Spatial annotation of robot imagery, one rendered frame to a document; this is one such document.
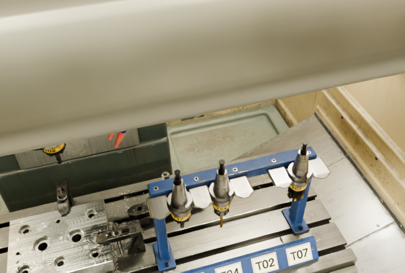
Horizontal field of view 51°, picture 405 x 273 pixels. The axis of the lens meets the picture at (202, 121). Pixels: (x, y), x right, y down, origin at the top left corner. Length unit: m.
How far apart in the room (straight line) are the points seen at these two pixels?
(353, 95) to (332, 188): 0.36
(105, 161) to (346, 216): 0.95
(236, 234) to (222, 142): 0.81
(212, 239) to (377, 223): 0.58
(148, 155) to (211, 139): 0.48
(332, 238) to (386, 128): 0.40
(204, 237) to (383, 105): 0.73
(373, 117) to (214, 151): 0.84
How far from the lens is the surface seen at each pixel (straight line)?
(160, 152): 1.78
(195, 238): 1.40
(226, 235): 1.41
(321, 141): 1.84
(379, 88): 1.51
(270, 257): 1.32
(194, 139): 2.16
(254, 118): 2.27
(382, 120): 1.53
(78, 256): 1.32
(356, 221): 1.63
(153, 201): 1.10
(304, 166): 1.13
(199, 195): 1.10
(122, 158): 1.76
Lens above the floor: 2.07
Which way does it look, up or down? 41 degrees down
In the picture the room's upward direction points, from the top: 2 degrees counter-clockwise
